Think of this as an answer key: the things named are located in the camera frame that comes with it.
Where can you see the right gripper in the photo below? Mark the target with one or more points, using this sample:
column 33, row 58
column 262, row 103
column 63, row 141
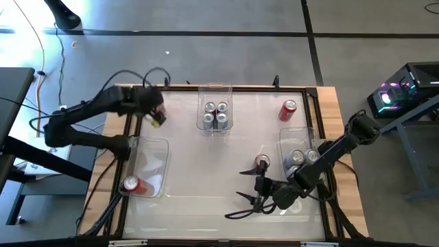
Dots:
column 267, row 190

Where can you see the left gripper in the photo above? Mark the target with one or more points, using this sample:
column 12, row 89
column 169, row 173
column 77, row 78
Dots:
column 149, row 99

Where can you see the white blue Spindrift can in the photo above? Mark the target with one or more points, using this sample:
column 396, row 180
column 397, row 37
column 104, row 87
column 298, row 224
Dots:
column 291, row 169
column 311, row 155
column 296, row 156

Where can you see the slim silver blue energy can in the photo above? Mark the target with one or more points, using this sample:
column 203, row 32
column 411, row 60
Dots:
column 222, row 107
column 208, row 120
column 222, row 120
column 210, row 107

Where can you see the clear plastic bin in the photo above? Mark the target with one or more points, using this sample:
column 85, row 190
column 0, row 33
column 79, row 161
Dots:
column 295, row 137
column 215, row 94
column 151, row 161

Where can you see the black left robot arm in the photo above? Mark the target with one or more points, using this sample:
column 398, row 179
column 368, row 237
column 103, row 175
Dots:
column 85, row 109

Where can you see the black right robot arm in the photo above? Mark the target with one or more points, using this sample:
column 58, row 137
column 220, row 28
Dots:
column 329, row 154

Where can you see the wooden table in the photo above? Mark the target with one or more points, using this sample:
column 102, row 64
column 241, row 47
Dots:
column 334, row 113

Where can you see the black stand base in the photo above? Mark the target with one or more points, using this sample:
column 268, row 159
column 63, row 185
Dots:
column 63, row 15

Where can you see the white papers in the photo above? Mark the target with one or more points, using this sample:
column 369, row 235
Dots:
column 44, row 161

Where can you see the black desk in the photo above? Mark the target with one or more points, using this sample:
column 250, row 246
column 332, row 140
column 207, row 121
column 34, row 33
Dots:
column 13, row 96

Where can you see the grey metal stand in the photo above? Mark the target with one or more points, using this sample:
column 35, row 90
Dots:
column 411, row 161

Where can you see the black computer with coloured lights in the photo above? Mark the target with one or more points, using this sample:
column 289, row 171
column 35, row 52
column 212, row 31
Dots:
column 422, row 73

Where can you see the black frame clamp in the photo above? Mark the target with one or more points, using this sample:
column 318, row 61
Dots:
column 167, row 82
column 276, row 81

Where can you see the white bracket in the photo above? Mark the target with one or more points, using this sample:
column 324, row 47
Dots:
column 319, row 244
column 127, row 243

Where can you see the black aluminium table frame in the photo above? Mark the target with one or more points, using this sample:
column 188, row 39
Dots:
column 254, row 88

